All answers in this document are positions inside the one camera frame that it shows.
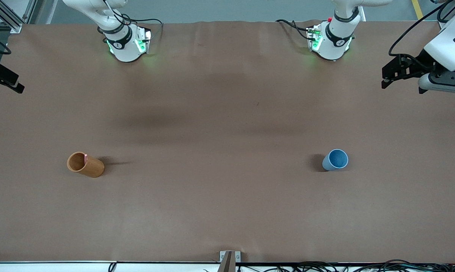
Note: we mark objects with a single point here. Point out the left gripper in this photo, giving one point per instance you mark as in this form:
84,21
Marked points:
421,62

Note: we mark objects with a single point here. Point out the blue cup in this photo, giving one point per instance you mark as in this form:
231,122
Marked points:
337,158

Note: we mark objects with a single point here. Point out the grey left arm base box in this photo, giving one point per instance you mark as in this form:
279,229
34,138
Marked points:
313,36

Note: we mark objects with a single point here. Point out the grey right arm base box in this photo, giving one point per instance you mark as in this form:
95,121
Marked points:
144,37

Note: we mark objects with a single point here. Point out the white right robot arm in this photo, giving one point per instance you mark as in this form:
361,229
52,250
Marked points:
125,49

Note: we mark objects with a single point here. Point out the brown wooden cup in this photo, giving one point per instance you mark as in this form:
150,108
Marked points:
93,169

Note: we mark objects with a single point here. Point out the brown table mat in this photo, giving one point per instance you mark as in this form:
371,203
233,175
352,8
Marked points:
227,211

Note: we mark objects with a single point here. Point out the grey metal bracket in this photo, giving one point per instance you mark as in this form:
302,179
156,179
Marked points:
238,257

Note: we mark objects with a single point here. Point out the brown camera mount bar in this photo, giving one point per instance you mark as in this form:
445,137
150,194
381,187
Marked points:
227,264

